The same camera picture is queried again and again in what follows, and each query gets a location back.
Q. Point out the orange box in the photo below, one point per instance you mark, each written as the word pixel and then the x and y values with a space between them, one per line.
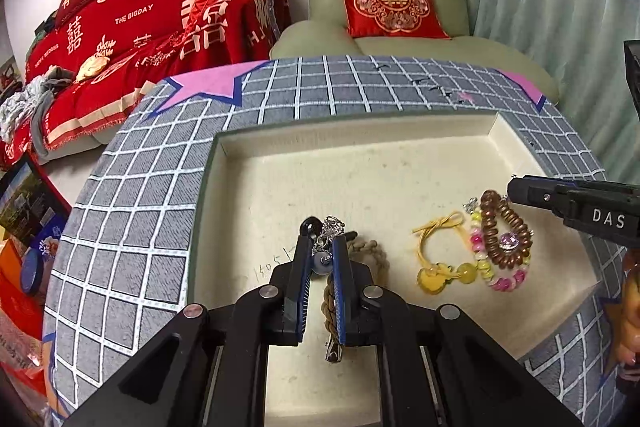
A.
pixel 11 262

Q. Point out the grey chequered tablecloth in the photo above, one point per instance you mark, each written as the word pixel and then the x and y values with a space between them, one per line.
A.
pixel 125 232

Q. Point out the sofa with red blanket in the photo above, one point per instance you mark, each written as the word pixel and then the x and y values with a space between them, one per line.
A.
pixel 150 17

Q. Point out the blue round box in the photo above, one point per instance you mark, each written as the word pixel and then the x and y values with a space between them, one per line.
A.
pixel 32 272

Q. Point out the cream shallow tray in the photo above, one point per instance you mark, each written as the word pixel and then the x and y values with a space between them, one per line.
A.
pixel 375 187

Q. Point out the grey white knit blanket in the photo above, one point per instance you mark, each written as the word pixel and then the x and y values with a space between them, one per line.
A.
pixel 25 97

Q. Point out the person's right forearm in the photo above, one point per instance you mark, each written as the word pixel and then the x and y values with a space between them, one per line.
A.
pixel 631 307

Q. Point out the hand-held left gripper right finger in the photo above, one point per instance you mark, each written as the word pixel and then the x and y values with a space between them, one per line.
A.
pixel 340 294

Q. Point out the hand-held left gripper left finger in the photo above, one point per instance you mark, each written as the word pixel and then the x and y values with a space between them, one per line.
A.
pixel 303 292

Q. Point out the pale green armchair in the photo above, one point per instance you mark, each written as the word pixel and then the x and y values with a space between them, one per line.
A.
pixel 400 52

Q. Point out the small silver charm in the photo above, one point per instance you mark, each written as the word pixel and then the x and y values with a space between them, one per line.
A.
pixel 469 206

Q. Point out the small beige plush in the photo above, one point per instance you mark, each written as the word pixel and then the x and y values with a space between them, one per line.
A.
pixel 92 67

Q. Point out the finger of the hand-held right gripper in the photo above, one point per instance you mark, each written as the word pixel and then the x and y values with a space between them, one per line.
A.
pixel 537 197

